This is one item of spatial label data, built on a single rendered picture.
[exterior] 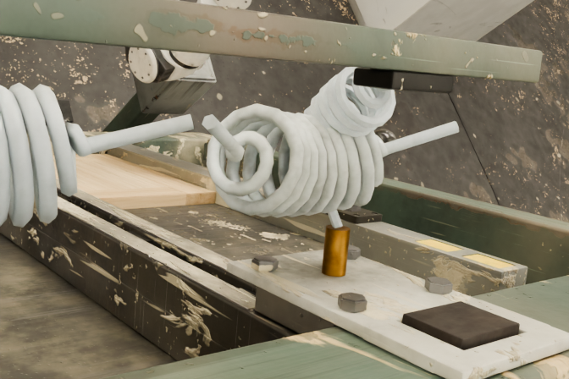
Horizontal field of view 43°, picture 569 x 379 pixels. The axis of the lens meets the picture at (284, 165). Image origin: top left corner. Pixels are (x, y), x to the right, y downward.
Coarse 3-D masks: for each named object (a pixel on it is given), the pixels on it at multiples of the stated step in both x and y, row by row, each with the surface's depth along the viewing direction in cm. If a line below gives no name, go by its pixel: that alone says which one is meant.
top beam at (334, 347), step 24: (528, 288) 50; (552, 288) 51; (528, 312) 45; (552, 312) 45; (312, 336) 38; (336, 336) 38; (192, 360) 34; (216, 360) 34; (240, 360) 34; (264, 360) 34; (288, 360) 34; (312, 360) 35; (336, 360) 35; (360, 360) 35; (384, 360) 36; (552, 360) 37
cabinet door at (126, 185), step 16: (80, 160) 140; (96, 160) 140; (112, 160) 142; (80, 176) 124; (96, 176) 125; (112, 176) 126; (128, 176) 128; (144, 176) 127; (160, 176) 129; (96, 192) 110; (112, 192) 111; (128, 192) 112; (144, 192) 113; (160, 192) 114; (176, 192) 115; (192, 192) 116; (208, 192) 118; (128, 208) 109
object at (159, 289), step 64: (64, 256) 73; (128, 256) 63; (192, 256) 62; (256, 256) 46; (320, 256) 50; (128, 320) 63; (192, 320) 55; (256, 320) 48; (320, 320) 44; (384, 320) 39; (512, 320) 41
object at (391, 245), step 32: (128, 160) 142; (160, 160) 133; (288, 224) 104; (320, 224) 99; (352, 224) 94; (384, 224) 95; (384, 256) 90; (416, 256) 86; (448, 256) 82; (480, 288) 79
